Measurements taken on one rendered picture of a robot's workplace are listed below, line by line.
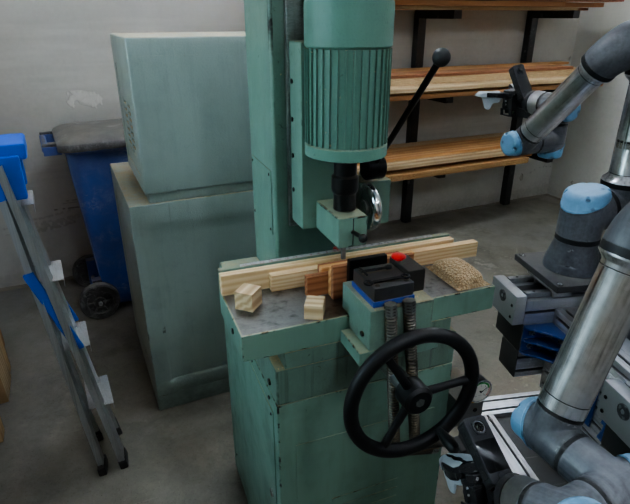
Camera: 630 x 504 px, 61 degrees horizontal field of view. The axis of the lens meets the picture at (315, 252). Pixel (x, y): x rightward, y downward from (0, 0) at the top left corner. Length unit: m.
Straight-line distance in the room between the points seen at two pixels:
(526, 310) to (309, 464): 0.72
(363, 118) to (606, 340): 0.57
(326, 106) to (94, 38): 2.33
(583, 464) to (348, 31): 0.81
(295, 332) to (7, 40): 2.53
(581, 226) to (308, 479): 0.95
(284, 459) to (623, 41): 1.25
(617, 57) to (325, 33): 0.76
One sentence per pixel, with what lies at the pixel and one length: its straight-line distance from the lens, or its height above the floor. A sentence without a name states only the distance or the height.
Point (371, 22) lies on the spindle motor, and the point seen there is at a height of 1.46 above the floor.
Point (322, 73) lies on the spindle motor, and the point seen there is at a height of 1.37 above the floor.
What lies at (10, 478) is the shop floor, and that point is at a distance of 2.27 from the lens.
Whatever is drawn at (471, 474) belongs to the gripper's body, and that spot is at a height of 0.77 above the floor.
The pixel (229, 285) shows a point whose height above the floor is 0.92.
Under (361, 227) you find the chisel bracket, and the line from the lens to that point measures 1.18.
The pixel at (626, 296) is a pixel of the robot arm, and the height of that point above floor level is 1.10.
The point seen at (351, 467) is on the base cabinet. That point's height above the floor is 0.47.
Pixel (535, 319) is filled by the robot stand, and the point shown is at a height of 0.70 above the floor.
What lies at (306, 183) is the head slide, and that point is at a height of 1.11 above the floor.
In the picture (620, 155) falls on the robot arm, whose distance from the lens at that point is 1.66.
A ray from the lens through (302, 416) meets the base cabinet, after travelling 1.22.
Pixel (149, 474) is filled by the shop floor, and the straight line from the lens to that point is 2.10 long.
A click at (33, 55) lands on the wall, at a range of 3.28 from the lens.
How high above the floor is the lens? 1.47
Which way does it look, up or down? 24 degrees down
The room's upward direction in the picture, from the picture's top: straight up
